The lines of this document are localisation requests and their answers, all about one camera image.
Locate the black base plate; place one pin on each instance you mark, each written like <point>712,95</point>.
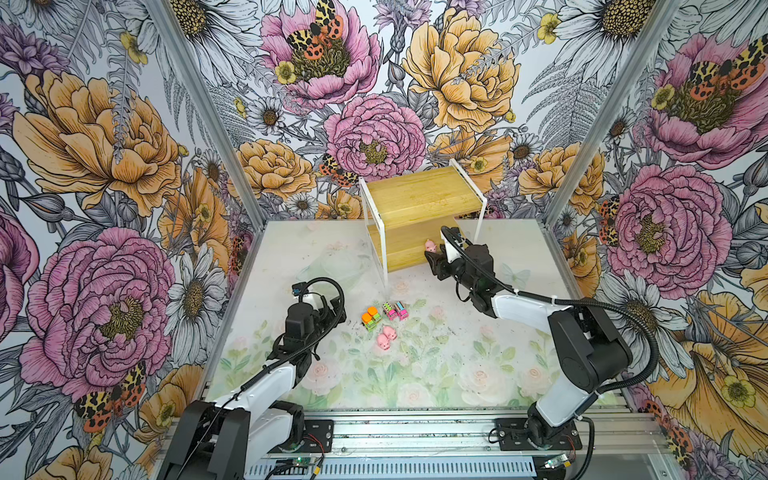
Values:
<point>317,437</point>
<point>529,434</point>

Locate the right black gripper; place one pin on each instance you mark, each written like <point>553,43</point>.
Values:
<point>439,267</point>

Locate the pink green striped toy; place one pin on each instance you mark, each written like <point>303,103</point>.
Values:
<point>390,311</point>

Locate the pink teal striped toy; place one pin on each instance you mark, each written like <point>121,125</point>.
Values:
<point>401,311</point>

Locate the wooden two-tier white-frame shelf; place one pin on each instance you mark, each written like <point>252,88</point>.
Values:
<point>402,213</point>

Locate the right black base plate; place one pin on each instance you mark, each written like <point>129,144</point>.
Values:
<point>529,434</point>

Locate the green circuit board left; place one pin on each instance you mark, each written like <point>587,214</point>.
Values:
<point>297,465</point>

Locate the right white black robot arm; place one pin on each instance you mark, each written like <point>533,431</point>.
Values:
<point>589,348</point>

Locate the orange green toy car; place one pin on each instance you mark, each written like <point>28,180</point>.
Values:
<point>374,313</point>
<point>369,321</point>

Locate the orange green toy car upper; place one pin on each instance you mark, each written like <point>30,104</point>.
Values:
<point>374,313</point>

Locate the green circuit board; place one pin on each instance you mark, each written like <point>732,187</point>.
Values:
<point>297,465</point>
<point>557,462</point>

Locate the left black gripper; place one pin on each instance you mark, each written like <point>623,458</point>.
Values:
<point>325,312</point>

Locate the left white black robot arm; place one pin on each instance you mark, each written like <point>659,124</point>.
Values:
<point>220,439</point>

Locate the orange green toy car lower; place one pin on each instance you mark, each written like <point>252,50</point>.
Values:
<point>369,321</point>

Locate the green circuit board right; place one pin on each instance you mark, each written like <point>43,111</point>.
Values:
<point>557,462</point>

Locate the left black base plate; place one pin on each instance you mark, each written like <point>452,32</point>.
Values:
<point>317,437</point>

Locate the aluminium front rail frame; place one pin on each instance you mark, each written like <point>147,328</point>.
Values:
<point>456,444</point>

